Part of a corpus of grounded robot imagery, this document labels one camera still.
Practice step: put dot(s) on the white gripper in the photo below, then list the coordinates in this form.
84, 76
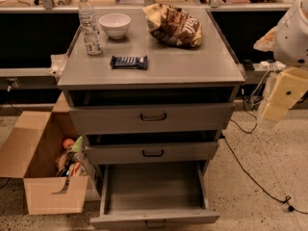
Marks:
291, 38

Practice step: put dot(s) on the blue rxbar blueberry bar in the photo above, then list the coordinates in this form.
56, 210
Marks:
129, 62

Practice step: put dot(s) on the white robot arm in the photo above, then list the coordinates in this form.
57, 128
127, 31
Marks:
288, 41

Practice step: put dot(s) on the grey middle drawer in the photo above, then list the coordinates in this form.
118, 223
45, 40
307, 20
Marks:
150, 153

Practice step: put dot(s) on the grey drawer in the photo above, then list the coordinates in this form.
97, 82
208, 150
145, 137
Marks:
150, 153
151, 118
153, 196

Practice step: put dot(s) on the grey drawer cabinet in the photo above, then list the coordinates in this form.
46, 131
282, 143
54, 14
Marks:
204, 75

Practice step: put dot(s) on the grey top drawer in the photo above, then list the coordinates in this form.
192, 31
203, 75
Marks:
151, 118

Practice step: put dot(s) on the grey bottom drawer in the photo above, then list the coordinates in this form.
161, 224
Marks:
153, 196

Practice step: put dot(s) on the white power strip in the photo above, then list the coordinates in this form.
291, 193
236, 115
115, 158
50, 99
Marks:
279, 66

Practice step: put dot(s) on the white power adapter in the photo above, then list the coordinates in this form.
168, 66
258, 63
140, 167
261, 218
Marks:
264, 64

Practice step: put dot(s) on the brown chip bag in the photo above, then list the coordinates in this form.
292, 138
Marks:
173, 26

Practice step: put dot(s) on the white ceramic bowl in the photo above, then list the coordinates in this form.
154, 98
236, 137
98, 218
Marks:
115, 25

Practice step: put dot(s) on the green item in box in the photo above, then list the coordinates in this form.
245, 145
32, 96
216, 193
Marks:
77, 145

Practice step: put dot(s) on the clear plastic water bottle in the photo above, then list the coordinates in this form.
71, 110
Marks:
89, 28

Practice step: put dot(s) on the orange fruit in box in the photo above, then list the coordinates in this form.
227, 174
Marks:
68, 143

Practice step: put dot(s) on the brown cardboard box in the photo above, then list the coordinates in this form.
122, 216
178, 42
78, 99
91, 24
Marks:
30, 153

